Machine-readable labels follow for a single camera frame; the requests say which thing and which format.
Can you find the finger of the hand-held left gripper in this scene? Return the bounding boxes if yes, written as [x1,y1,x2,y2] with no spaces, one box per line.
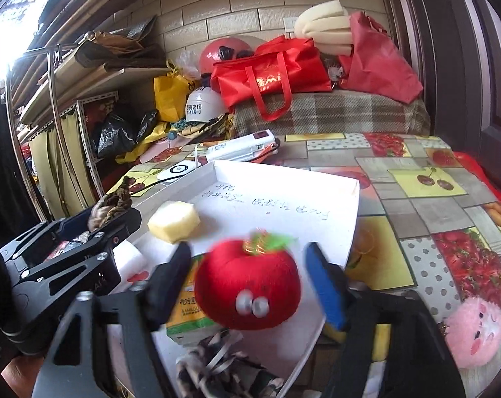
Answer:
[85,208,143,258]
[0,211,93,274]

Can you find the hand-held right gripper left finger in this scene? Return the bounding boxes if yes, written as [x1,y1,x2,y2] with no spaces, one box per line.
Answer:
[31,241,193,398]

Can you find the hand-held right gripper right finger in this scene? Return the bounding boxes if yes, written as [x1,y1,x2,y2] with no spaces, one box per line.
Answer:
[304,242,467,398]

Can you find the brown braided scrunchie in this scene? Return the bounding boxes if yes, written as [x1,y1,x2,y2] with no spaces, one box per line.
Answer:
[87,175,134,233]

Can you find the white foam block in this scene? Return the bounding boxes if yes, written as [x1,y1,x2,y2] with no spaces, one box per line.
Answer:
[111,240,149,285]

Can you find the yellow sponge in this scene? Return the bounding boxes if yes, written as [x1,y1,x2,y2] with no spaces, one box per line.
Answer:
[147,201,201,244]

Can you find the red apple plush toy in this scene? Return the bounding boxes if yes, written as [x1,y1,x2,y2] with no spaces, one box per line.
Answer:
[194,232,302,331]

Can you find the white cardboard box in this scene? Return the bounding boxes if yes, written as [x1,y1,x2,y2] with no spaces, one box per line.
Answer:
[105,160,361,394]

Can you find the pink plush toy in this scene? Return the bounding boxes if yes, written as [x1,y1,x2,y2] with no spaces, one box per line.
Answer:
[443,292,501,369]

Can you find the yellow tissue pack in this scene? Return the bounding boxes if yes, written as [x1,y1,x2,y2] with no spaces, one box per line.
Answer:
[165,255,218,347]

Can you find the yellow curtain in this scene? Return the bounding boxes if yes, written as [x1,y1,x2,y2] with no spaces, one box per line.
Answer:
[27,110,89,220]

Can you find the white angle-iron shelf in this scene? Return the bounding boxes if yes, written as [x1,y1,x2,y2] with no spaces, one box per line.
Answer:
[74,91,120,191]

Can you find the black hanging clothing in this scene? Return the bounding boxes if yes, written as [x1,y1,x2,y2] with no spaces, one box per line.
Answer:
[0,103,39,237]

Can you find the round white device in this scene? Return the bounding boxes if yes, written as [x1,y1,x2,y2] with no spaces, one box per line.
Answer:
[156,161,201,183]

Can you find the chrome tube rack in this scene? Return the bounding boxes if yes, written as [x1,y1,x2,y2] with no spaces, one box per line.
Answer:
[0,43,79,220]

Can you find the black plastic bag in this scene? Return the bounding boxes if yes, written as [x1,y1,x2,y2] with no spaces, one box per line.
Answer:
[91,110,158,159]

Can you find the black white scrunchie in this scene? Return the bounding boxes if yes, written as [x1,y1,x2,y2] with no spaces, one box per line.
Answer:
[176,329,286,398]

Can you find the fruit print tablecloth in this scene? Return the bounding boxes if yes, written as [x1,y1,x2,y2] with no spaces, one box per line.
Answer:
[105,132,501,398]

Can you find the yellow paper bag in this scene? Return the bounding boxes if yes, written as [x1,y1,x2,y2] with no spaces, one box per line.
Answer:
[153,60,193,123]

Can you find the long white device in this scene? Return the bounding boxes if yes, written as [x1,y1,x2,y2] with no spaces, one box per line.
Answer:
[205,130,282,162]

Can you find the white helmet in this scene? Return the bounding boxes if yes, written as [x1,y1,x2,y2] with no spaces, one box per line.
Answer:
[185,87,230,124]

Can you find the brown bags on shelf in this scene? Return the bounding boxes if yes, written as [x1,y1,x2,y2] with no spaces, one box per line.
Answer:
[74,14,160,69]

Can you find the plaid covered bench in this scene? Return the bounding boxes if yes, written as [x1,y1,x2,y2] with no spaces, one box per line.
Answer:
[230,89,431,138]

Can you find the red printed shopping bag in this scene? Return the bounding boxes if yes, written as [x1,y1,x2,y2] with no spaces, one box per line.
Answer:
[454,151,501,204]

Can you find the red helmet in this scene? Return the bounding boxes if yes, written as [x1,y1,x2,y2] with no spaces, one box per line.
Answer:
[198,37,261,77]

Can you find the plain red fabric bag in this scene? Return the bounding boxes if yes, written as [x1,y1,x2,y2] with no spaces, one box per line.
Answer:
[337,12,424,105]

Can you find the cream foam roll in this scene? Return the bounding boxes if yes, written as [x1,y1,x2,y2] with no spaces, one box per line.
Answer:
[294,1,355,56]

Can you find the dark brown panel door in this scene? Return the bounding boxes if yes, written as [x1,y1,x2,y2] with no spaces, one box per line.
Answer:
[383,0,501,216]

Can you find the black cable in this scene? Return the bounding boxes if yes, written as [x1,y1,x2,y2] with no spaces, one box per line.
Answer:
[132,179,169,195]

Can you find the red tote bag with handles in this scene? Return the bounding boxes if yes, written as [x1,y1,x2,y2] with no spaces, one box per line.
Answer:
[211,35,333,122]

